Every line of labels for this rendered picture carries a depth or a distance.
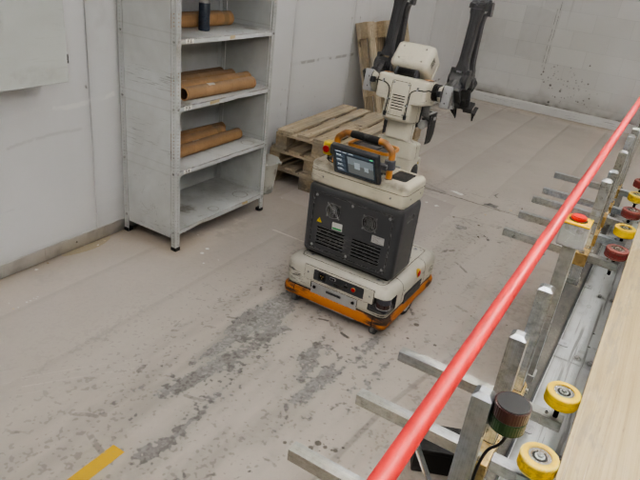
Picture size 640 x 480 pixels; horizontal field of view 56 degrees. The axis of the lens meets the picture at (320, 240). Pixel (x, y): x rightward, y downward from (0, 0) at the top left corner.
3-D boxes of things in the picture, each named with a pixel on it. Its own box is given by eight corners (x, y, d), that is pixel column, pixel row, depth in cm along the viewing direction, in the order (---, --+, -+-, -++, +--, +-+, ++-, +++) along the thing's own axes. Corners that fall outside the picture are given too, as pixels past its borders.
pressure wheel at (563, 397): (547, 440, 143) (561, 403, 138) (528, 416, 149) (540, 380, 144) (574, 435, 145) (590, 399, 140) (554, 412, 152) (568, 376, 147)
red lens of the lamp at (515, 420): (487, 415, 98) (490, 405, 97) (497, 395, 102) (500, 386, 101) (523, 432, 95) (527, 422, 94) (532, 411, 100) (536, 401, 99)
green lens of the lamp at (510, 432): (483, 427, 99) (487, 417, 98) (493, 407, 103) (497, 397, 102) (519, 444, 96) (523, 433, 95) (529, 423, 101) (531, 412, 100)
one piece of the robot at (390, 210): (386, 305, 307) (415, 150, 270) (297, 269, 331) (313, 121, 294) (411, 280, 334) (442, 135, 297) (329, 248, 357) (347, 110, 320)
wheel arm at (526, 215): (516, 219, 262) (519, 210, 260) (518, 217, 264) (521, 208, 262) (622, 251, 243) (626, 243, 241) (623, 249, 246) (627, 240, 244)
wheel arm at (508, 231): (501, 236, 242) (503, 227, 240) (503, 233, 244) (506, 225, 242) (614, 273, 223) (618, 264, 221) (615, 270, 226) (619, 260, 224)
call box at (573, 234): (553, 246, 159) (562, 219, 156) (559, 237, 165) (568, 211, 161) (581, 254, 156) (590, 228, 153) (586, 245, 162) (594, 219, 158)
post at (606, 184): (564, 290, 240) (602, 178, 218) (566, 287, 242) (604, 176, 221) (572, 293, 238) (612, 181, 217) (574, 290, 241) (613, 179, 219)
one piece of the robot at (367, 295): (371, 306, 302) (373, 291, 299) (303, 277, 320) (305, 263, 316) (373, 304, 304) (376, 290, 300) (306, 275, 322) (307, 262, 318)
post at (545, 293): (490, 438, 161) (538, 286, 140) (493, 430, 164) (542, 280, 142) (502, 445, 159) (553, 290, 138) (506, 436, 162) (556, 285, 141)
